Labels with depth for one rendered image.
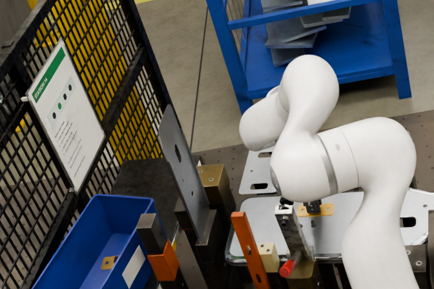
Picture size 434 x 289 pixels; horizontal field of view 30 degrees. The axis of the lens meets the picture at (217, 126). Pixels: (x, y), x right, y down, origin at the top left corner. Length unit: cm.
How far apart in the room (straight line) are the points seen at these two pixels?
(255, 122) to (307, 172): 39
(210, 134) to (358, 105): 72
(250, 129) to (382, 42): 238
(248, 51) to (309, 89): 283
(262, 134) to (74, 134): 55
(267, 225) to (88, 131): 50
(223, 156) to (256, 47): 159
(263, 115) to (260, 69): 238
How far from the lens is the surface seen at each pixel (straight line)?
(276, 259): 178
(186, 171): 185
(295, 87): 133
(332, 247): 182
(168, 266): 178
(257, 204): 196
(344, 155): 125
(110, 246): 196
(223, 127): 396
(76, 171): 196
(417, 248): 162
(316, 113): 130
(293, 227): 164
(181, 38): 480
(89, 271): 193
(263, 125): 160
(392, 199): 127
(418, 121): 258
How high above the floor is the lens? 230
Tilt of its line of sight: 35 degrees down
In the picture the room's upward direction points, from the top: 19 degrees counter-clockwise
